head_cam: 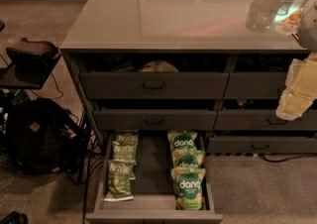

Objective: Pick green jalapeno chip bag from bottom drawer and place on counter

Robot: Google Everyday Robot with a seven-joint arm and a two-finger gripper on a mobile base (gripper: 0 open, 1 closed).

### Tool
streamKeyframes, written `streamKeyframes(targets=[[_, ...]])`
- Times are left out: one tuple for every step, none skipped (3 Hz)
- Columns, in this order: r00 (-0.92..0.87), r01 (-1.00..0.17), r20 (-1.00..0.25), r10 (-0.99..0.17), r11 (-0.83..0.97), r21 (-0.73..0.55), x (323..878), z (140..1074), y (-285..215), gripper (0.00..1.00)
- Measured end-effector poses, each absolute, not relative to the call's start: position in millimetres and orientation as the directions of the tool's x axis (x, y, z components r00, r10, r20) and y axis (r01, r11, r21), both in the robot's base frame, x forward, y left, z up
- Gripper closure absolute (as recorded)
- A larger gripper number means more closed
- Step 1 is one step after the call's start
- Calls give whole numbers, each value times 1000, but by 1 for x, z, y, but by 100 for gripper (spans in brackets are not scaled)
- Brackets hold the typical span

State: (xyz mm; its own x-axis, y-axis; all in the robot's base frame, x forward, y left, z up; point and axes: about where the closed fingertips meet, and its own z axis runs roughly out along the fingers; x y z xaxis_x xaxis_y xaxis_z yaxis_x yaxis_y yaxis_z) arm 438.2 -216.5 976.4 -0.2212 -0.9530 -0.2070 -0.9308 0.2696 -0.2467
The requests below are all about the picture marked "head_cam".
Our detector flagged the green dang chip bag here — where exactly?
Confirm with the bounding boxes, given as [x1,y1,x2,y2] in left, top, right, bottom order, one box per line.
[171,149,205,168]
[171,167,205,210]
[167,130,197,151]

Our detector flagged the black floor cables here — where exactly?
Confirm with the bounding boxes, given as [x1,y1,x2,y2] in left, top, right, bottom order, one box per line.
[63,108,107,224]

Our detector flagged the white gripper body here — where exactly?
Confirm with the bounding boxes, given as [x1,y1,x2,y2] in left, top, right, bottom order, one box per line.
[286,52,317,99]

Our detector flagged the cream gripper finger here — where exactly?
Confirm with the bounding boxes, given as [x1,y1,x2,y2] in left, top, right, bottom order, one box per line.
[275,89,313,121]

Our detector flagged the black backpack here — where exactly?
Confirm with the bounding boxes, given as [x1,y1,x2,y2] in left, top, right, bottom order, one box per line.
[6,98,82,175]

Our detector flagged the checkered marker board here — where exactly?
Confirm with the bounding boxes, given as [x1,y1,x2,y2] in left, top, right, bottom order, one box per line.
[275,8,303,36]

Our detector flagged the green jalapeno chip bag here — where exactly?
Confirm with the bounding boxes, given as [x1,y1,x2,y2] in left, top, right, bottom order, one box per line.
[115,130,139,145]
[105,160,134,202]
[112,142,137,164]

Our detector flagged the top right drawer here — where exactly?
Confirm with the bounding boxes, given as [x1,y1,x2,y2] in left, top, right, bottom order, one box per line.
[224,72,286,99]

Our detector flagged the open bottom left drawer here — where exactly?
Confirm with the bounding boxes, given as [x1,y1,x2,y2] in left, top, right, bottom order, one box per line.
[86,131,223,224]

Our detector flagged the top left drawer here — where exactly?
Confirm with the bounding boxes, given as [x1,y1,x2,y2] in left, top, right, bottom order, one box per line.
[79,71,229,99]

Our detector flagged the back green dang chip bag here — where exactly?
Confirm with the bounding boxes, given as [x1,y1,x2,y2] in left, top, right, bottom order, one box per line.
[167,130,197,151]

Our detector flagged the black object bottom left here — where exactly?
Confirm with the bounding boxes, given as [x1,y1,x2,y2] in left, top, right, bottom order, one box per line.
[0,211,29,224]

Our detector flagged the middle green dang chip bag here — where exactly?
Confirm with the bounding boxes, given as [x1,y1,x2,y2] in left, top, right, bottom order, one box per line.
[171,149,205,168]

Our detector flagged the dark side table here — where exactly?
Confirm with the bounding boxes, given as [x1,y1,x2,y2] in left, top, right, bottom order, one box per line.
[0,54,61,89]

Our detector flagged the middle left drawer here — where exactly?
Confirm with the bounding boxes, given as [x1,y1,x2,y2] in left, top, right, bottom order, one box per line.
[93,109,217,130]

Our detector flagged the yellow snack bag in drawer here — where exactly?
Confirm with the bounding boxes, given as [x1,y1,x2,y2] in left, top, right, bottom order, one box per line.
[140,60,178,72]

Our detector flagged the front green dang chip bag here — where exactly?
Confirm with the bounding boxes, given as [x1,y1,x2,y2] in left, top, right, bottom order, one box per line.
[171,167,205,210]

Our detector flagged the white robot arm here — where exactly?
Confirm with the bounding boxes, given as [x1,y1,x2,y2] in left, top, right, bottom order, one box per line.
[275,0,317,121]

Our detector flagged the grey counter cabinet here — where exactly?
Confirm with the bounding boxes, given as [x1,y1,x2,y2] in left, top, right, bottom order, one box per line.
[61,0,316,217]

